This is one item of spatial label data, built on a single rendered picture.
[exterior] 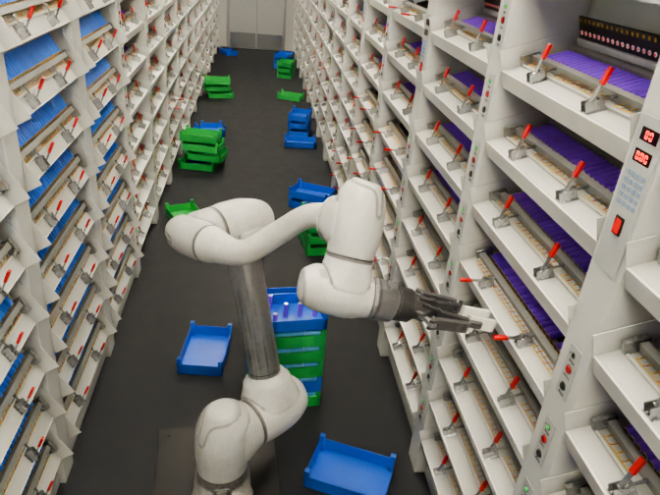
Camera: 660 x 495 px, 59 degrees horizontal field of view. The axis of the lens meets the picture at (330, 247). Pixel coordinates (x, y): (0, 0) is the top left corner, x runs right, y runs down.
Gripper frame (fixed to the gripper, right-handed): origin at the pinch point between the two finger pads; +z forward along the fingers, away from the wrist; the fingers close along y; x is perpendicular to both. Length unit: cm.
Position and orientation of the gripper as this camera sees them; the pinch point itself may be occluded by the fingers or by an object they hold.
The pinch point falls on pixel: (477, 318)
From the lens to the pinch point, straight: 134.8
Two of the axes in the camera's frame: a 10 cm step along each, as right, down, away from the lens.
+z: 9.5, 2.0, 2.3
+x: -2.8, 8.6, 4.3
